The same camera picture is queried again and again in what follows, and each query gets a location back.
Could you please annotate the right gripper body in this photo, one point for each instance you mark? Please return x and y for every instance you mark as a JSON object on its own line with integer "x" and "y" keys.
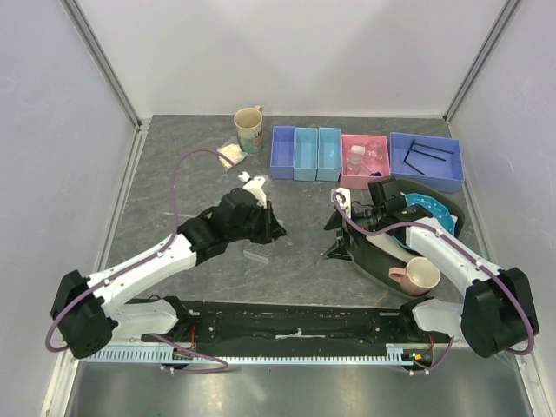
{"x": 347, "y": 230}

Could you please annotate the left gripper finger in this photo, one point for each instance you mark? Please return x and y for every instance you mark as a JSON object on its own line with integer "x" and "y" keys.
{"x": 278, "y": 233}
{"x": 274, "y": 225}

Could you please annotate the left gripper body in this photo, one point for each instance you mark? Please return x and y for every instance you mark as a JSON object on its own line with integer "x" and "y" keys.
{"x": 260, "y": 228}

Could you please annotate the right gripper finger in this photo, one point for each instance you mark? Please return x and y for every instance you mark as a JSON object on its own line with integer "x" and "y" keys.
{"x": 334, "y": 221}
{"x": 338, "y": 251}

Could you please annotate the glass flask with stopper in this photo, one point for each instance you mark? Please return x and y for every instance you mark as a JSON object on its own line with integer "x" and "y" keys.
{"x": 371, "y": 153}

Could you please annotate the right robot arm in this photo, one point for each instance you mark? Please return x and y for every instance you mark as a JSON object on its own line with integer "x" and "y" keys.
{"x": 407, "y": 221}

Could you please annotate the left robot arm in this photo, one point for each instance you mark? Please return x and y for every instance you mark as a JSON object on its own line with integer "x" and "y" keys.
{"x": 84, "y": 309}

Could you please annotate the clear test tube rack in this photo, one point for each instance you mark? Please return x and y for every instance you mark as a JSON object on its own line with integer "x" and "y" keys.
{"x": 258, "y": 252}

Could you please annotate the dark green tray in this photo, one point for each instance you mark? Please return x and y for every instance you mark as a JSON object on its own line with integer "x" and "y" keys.
{"x": 375, "y": 255}

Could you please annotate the pink bin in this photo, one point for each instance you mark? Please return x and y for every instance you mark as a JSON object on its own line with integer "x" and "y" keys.
{"x": 361, "y": 180}

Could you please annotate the pink mug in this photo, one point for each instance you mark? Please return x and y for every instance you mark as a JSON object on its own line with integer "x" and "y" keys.
{"x": 417, "y": 278}

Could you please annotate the light blue bin right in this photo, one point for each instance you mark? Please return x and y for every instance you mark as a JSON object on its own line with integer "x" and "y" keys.
{"x": 329, "y": 154}

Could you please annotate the light blue bin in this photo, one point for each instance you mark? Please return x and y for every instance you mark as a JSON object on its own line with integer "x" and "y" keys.
{"x": 306, "y": 150}
{"x": 329, "y": 154}

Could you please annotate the bag of white powder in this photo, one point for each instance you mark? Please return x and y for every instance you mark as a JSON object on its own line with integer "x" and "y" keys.
{"x": 232, "y": 153}

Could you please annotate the purple bin leftmost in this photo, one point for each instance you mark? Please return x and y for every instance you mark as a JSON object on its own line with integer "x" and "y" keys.
{"x": 282, "y": 152}

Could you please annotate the light blue bin left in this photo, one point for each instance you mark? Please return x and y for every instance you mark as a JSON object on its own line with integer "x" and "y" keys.
{"x": 306, "y": 150}

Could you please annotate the blue dotted plate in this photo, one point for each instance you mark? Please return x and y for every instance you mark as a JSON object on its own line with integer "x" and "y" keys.
{"x": 439, "y": 211}

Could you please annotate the glass pipette rod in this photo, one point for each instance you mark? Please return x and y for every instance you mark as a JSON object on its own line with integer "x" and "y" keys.
{"x": 179, "y": 215}

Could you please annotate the beige cartoon mug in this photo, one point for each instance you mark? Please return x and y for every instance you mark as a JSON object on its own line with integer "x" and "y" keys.
{"x": 248, "y": 124}

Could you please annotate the large purple bin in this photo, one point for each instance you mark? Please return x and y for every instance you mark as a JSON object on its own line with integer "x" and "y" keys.
{"x": 447, "y": 177}

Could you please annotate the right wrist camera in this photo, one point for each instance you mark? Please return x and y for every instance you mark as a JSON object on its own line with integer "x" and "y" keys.
{"x": 343, "y": 197}

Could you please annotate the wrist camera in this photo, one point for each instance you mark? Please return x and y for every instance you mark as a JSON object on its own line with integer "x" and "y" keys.
{"x": 255, "y": 186}
{"x": 343, "y": 197}

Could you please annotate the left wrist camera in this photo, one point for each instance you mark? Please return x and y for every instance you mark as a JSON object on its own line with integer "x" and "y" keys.
{"x": 255, "y": 186}

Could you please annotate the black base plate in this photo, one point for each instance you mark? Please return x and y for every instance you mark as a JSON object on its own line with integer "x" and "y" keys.
{"x": 241, "y": 328}

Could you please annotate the light blue cable duct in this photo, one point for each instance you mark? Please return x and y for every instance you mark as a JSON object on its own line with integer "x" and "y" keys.
{"x": 159, "y": 353}

